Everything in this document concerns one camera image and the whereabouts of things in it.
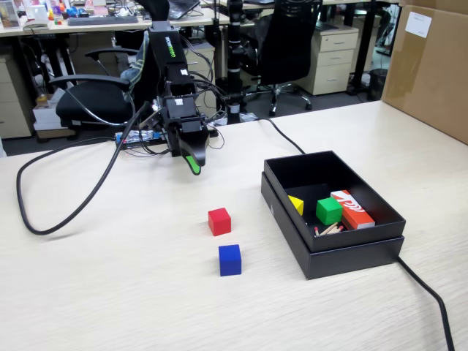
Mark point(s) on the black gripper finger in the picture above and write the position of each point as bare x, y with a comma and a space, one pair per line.
193, 165
195, 144

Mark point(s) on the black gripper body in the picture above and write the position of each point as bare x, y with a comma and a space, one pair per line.
190, 125

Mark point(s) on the red cube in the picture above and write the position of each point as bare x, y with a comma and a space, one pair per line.
219, 223

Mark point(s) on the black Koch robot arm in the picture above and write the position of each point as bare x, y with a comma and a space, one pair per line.
166, 47

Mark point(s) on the blue cube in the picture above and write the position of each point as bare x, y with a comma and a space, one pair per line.
230, 261

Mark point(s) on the green cube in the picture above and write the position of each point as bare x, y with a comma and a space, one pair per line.
329, 212

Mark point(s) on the blue control board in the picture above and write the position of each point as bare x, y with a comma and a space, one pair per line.
139, 136

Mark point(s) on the beige drawer cabinet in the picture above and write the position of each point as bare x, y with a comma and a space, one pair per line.
204, 62
12, 109
332, 58

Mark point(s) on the green striped garment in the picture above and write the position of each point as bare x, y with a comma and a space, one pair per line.
137, 64

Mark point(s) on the black pole with white bands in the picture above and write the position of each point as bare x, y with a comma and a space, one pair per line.
234, 55

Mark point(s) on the black office chair with armrests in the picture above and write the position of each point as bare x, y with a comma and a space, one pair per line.
91, 104

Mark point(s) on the yellow wedge block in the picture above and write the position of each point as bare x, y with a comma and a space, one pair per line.
298, 205

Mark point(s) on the black cardboard box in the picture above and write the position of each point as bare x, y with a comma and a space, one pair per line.
311, 172

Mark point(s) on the black laptop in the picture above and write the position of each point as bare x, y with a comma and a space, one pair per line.
183, 7

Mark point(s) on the beige office desk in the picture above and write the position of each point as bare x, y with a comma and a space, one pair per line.
109, 28
369, 36

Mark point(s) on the black mesh office chair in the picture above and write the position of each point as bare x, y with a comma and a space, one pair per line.
285, 36

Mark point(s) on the black keyboard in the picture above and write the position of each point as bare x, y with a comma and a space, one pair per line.
102, 20

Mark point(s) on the white box stack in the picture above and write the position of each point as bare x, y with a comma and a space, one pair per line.
45, 117

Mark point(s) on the orange white matchbox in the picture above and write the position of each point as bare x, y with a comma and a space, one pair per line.
356, 215

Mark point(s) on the small yellow toy figure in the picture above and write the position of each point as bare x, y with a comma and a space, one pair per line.
51, 15

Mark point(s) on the black open box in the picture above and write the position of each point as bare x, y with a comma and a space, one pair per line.
347, 261

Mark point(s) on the white desk phone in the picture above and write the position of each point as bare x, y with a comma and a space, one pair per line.
36, 25

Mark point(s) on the small white box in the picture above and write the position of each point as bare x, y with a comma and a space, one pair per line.
36, 14

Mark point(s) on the black trash bin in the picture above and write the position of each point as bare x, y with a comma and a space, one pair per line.
377, 86

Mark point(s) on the framed picture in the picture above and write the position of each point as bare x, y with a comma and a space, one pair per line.
9, 16

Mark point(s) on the large brown cardboard box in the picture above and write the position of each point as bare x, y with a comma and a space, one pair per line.
428, 73

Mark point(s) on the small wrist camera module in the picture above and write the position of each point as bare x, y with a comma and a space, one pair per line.
155, 122

